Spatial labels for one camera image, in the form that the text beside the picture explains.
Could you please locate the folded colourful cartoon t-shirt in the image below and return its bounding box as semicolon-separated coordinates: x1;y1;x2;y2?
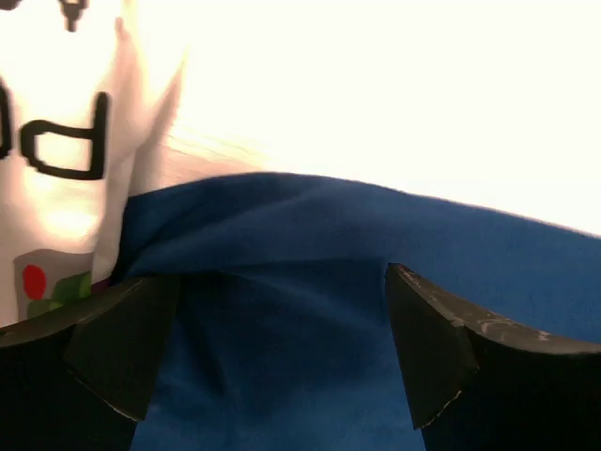
13;249;96;322

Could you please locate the blue t-shirt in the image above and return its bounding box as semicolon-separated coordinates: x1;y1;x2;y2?
113;173;600;450

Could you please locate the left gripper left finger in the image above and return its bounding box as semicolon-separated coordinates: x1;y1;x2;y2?
1;275;180;451

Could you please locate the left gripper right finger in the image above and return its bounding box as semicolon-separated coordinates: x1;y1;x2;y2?
385;264;600;450

